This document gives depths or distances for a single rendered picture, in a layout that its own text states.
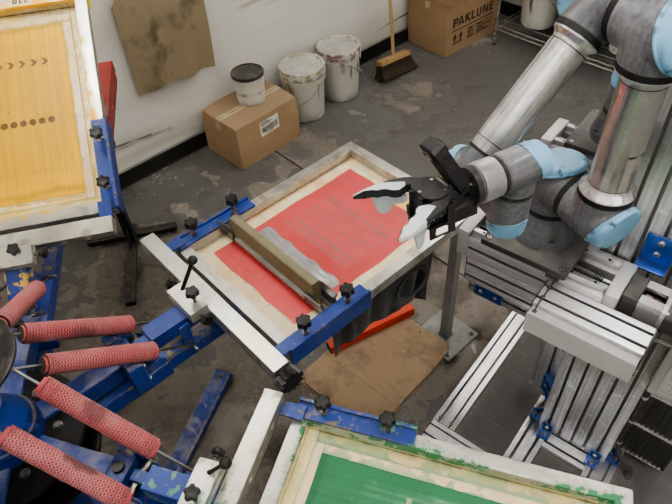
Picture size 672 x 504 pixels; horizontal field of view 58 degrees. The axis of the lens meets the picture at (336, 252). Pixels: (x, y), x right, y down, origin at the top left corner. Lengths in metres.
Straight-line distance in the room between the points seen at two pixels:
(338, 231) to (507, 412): 1.00
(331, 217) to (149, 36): 1.91
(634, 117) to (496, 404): 1.51
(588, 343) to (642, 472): 1.06
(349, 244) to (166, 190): 2.10
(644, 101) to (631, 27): 0.14
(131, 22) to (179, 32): 0.28
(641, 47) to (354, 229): 1.13
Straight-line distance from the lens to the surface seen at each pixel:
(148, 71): 3.71
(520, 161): 1.11
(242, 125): 3.77
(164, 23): 3.70
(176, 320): 1.75
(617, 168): 1.33
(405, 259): 1.88
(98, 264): 3.56
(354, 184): 2.20
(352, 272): 1.89
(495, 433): 2.46
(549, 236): 1.55
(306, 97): 4.14
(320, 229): 2.03
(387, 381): 2.76
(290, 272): 1.79
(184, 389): 2.89
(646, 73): 1.20
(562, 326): 1.55
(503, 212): 1.18
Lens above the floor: 2.35
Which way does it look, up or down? 46 degrees down
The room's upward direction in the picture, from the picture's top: 4 degrees counter-clockwise
